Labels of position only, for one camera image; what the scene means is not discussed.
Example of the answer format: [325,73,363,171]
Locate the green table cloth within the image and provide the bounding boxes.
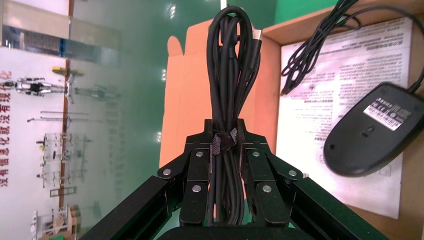
[273,0,339,25]

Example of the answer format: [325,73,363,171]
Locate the black data cable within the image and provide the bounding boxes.
[205,5,264,227]

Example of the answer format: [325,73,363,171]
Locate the black wired computer mouse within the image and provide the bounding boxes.
[279,0,424,178]

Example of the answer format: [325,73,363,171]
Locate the white printed instruction sheet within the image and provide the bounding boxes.
[275,16,414,221]

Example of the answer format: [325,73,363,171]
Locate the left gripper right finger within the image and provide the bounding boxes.
[237,117,389,240]

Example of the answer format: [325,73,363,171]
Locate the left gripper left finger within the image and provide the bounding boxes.
[79,118,214,240]

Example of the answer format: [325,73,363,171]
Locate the brown cardboard mailer box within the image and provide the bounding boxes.
[158,0,424,240]

